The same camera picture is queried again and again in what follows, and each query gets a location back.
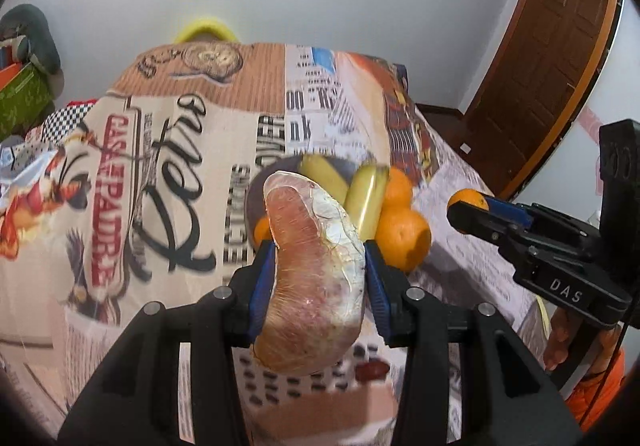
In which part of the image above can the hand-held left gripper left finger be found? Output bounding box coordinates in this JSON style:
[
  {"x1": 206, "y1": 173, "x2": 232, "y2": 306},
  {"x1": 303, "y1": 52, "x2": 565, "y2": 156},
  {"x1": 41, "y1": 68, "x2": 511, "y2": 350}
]
[{"x1": 57, "y1": 241, "x2": 278, "y2": 446}]

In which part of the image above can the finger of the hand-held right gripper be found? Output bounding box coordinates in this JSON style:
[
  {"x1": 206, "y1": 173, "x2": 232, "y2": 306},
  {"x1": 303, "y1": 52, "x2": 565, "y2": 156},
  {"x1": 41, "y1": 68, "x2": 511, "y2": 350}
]
[
  {"x1": 446, "y1": 200, "x2": 522, "y2": 247},
  {"x1": 481, "y1": 195, "x2": 539, "y2": 227}
]

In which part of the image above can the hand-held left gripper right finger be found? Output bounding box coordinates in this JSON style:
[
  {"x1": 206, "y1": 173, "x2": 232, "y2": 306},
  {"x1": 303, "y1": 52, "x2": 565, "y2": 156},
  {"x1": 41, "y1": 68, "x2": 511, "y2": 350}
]
[{"x1": 364, "y1": 240, "x2": 584, "y2": 446}]

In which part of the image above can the small mandarin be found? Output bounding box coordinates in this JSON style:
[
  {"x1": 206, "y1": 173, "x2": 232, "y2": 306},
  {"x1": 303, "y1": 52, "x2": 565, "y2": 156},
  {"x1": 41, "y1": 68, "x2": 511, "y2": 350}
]
[
  {"x1": 253, "y1": 217, "x2": 273, "y2": 249},
  {"x1": 448, "y1": 188, "x2": 488, "y2": 211}
]

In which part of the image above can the large orange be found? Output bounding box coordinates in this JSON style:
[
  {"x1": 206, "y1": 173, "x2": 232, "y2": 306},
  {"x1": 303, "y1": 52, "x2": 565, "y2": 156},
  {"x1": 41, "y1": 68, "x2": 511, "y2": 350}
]
[
  {"x1": 375, "y1": 206, "x2": 432, "y2": 273},
  {"x1": 382, "y1": 167, "x2": 415, "y2": 211}
]

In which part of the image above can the dark grey plate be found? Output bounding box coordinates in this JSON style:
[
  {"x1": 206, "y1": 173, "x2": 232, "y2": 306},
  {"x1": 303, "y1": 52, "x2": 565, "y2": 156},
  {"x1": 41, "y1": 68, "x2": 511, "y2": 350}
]
[{"x1": 245, "y1": 155, "x2": 362, "y2": 247}]

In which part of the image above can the green sugarcane piece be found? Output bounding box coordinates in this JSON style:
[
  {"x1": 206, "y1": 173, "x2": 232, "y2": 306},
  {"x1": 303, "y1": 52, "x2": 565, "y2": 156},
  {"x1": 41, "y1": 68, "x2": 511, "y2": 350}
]
[
  {"x1": 345, "y1": 164, "x2": 390, "y2": 239},
  {"x1": 298, "y1": 154, "x2": 349, "y2": 204}
]

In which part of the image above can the person's orange-sleeved right forearm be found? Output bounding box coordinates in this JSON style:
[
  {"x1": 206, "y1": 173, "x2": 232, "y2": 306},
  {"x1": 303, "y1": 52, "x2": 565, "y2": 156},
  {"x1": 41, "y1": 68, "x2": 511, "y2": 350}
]
[{"x1": 570, "y1": 331, "x2": 627, "y2": 433}]

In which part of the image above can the person's right hand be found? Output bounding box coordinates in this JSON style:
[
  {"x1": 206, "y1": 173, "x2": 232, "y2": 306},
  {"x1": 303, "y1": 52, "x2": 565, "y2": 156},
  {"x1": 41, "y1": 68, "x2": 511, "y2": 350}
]
[{"x1": 542, "y1": 310, "x2": 572, "y2": 373}]

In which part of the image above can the small dark red fruit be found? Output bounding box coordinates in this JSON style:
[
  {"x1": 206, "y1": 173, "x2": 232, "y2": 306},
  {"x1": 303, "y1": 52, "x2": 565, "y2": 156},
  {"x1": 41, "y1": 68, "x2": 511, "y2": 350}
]
[{"x1": 356, "y1": 361, "x2": 390, "y2": 382}]

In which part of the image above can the white heart-print wardrobe door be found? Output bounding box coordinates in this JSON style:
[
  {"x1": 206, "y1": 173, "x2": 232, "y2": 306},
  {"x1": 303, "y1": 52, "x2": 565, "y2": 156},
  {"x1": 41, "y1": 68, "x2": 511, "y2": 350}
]
[{"x1": 525, "y1": 0, "x2": 640, "y2": 227}]

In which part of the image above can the brown wooden door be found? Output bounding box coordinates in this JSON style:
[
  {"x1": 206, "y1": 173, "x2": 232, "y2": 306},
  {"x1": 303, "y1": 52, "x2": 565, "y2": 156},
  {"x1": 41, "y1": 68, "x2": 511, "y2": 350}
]
[{"x1": 465, "y1": 0, "x2": 621, "y2": 199}]

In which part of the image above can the printed newspaper-style tablecloth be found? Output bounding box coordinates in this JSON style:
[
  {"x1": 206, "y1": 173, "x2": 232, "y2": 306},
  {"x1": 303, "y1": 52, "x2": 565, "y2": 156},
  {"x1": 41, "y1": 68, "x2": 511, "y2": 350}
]
[{"x1": 0, "y1": 42, "x2": 551, "y2": 446}]

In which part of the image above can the black-white checkered cloth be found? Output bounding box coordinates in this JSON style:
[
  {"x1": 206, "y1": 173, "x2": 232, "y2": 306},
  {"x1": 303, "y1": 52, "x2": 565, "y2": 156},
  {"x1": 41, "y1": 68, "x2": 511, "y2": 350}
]
[{"x1": 37, "y1": 100, "x2": 101, "y2": 139}]

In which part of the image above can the light blue cloth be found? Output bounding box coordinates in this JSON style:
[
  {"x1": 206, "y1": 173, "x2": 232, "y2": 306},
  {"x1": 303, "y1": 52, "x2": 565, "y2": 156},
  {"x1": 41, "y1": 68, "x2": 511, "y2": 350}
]
[{"x1": 0, "y1": 138, "x2": 57, "y2": 191}]

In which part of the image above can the green patterned box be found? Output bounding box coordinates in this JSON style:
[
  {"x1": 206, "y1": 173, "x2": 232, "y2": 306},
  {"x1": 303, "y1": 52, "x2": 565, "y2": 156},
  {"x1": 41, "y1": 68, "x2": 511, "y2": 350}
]
[{"x1": 0, "y1": 63, "x2": 56, "y2": 141}]

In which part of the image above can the orange cardboard box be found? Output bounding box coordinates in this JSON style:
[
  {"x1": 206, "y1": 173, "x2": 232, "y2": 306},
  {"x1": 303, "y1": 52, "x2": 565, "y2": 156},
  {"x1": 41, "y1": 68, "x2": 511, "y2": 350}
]
[{"x1": 0, "y1": 62, "x2": 28, "y2": 94}]

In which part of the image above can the grey plush toy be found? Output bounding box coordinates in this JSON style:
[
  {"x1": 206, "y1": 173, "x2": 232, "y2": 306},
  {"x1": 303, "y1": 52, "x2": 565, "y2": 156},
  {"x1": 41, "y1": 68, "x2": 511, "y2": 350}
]
[{"x1": 0, "y1": 4, "x2": 62, "y2": 76}]

